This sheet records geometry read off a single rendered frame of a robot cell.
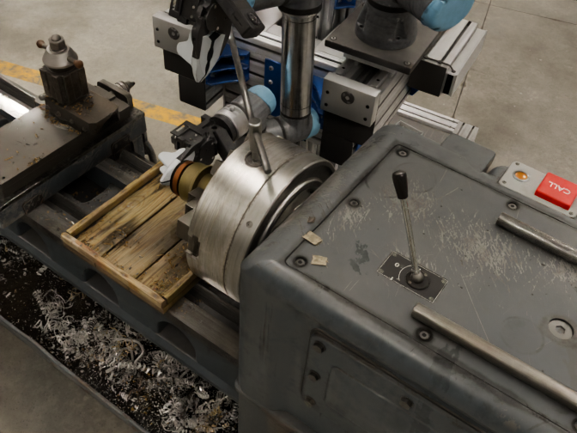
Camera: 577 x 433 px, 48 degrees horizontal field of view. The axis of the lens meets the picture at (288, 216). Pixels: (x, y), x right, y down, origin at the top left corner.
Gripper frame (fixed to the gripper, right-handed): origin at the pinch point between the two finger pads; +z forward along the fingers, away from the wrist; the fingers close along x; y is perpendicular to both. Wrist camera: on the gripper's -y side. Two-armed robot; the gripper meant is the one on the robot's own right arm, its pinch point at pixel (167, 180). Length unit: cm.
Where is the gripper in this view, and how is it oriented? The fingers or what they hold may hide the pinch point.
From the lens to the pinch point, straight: 134.1
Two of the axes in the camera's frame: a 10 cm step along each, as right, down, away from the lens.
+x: 0.6, -6.9, -7.2
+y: -8.1, -4.6, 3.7
